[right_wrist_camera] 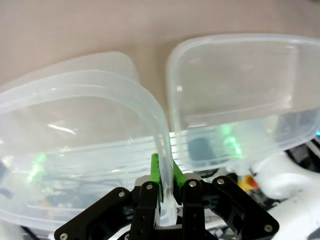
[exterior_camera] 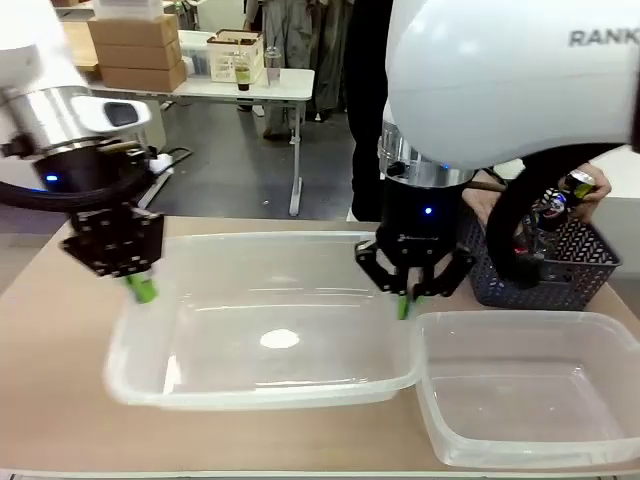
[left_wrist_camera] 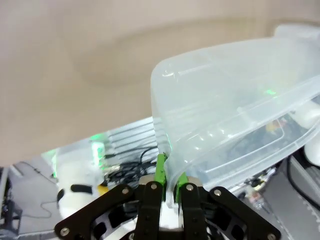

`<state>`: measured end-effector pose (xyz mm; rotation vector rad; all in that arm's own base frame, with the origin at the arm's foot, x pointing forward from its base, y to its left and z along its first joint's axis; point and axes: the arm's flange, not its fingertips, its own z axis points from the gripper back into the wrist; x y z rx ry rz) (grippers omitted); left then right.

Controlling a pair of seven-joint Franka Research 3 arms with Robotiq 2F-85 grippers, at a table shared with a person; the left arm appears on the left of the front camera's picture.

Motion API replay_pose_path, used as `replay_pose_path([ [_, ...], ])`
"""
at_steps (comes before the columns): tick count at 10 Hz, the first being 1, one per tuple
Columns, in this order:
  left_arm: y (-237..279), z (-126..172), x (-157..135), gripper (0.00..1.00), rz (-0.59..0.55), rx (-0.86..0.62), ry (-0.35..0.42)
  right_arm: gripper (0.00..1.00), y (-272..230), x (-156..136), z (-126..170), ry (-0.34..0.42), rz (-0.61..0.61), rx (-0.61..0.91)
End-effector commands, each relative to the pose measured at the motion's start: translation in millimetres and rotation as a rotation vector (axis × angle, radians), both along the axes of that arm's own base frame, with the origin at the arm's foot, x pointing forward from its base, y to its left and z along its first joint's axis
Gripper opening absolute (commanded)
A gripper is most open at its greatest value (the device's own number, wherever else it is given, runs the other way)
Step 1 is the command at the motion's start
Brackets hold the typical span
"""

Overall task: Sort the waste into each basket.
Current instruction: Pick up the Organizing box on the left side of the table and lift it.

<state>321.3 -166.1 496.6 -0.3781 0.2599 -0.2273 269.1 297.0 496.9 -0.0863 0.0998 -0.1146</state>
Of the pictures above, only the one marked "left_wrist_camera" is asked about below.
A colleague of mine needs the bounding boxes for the black cable bundle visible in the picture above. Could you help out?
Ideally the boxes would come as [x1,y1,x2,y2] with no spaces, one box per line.
[104,147,161,186]

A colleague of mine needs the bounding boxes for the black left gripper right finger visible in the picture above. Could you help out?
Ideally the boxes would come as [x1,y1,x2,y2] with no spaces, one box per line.
[174,172,282,240]

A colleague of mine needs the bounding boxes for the grey metal base plate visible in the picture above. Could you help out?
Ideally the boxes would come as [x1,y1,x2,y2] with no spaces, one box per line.
[7,161,61,236]
[264,154,320,240]

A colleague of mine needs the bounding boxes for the silver aluminium frame rail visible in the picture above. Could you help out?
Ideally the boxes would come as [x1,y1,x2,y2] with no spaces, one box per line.
[109,117,161,161]

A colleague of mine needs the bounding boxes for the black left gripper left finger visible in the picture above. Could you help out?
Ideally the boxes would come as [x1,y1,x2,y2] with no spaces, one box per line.
[54,153,168,240]

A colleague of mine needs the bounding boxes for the large clear plastic bin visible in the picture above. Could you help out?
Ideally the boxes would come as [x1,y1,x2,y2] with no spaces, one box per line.
[149,23,320,210]

